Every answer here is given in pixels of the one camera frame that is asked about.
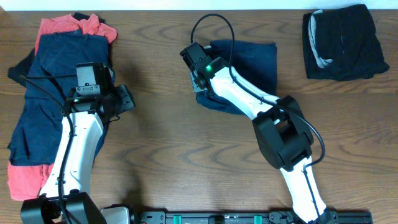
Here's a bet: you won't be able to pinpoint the navy blue shorts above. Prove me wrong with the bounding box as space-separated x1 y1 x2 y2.
196 40 277 115

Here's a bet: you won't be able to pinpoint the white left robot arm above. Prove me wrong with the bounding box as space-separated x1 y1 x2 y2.
21 85 135 223

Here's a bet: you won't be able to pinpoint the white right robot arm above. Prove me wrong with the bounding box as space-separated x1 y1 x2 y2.
184 56 331 223

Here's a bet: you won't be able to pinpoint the navy garment on pile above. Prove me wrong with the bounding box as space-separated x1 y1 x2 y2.
8 31 109 166

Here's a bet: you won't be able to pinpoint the black garment under pile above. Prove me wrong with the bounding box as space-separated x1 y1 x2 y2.
7 12 117 87

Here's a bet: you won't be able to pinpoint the coral red garment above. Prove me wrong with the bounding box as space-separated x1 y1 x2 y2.
7 14 118 201

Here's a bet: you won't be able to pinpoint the black folded garment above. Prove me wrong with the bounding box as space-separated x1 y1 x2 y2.
302 4 389 82

